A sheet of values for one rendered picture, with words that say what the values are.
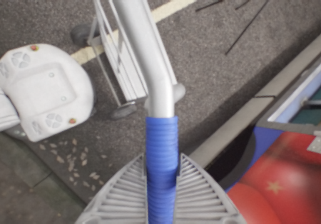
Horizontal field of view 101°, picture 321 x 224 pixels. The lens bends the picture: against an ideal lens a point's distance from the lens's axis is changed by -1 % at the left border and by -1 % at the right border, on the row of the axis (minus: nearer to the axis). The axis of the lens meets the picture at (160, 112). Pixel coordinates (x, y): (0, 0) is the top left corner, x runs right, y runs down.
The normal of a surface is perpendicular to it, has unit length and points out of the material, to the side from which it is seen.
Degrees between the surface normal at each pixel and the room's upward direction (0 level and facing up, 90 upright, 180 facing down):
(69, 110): 1
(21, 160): 0
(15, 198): 9
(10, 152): 0
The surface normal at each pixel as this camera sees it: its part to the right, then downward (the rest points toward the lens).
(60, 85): 0.30, 0.06
